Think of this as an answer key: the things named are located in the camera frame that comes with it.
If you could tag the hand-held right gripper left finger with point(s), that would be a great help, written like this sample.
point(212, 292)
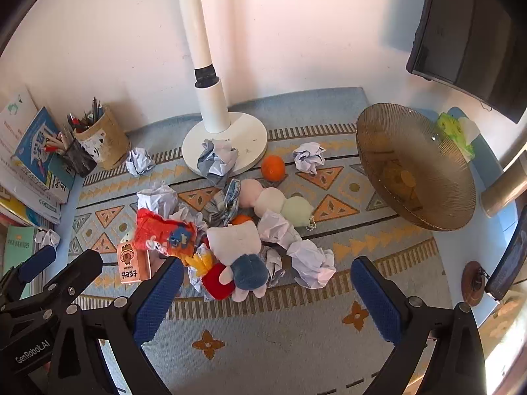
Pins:
point(158, 302)

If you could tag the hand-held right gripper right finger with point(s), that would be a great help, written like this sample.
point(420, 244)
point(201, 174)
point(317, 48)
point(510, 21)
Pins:
point(376, 304)

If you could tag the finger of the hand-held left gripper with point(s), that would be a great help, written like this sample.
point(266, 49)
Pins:
point(37, 261)
point(80, 269)

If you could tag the white paper ball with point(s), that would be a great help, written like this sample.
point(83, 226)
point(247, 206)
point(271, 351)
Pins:
point(308, 156)
point(158, 199)
point(276, 226)
point(189, 217)
point(47, 238)
point(140, 161)
point(311, 263)

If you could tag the small orange carton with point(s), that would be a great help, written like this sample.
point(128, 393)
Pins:
point(131, 263)

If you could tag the red and yellow plush toy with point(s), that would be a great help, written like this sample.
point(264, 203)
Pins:
point(216, 284)

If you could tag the red snack packet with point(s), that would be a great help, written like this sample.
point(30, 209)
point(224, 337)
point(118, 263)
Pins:
point(160, 230)

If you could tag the white and blue plush toy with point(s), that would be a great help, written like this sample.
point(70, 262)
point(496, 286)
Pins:
point(234, 240)

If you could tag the grey paper ball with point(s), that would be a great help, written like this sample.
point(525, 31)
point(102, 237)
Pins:
point(271, 265)

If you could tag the orange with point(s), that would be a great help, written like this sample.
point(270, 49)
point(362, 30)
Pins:
point(273, 168)
point(243, 219)

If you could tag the blue plaid cloth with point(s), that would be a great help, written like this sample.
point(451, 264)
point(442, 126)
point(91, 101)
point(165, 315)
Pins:
point(228, 201)

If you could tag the amber ribbed glass bowl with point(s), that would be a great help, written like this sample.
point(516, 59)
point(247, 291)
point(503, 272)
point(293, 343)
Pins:
point(411, 164)

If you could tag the blue-grey paper ball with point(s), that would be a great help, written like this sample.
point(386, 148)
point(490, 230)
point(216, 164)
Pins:
point(216, 158)

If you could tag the pile of green books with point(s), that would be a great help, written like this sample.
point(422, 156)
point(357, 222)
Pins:
point(18, 251)

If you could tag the round wooden coaster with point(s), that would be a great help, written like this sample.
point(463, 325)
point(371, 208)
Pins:
point(471, 288)

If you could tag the blue patterned woven mat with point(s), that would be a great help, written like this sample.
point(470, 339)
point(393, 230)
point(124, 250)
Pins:
point(263, 337)

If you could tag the black mesh pen holder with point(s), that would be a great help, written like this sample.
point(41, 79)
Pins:
point(78, 158)

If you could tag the stack of colourful workbooks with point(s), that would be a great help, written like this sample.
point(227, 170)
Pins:
point(33, 144)

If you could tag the bunch of pencils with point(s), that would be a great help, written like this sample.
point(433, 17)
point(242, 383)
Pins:
point(57, 144)

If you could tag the floral patterned cloth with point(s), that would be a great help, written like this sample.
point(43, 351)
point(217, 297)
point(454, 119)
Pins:
point(500, 317)

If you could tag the bamboo pen holder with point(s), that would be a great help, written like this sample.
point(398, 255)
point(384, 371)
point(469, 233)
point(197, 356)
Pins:
point(107, 140)

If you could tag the bunch of pens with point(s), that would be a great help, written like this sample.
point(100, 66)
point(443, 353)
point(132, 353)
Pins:
point(95, 111)

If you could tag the beige roll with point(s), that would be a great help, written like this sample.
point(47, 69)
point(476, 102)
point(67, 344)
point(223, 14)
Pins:
point(502, 197)

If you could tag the green tissue pack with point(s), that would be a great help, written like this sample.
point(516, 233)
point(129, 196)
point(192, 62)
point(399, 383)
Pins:
point(453, 129)

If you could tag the white desk lamp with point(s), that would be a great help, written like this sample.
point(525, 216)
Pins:
point(210, 98)

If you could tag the black monitor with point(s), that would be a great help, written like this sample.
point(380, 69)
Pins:
point(465, 28)

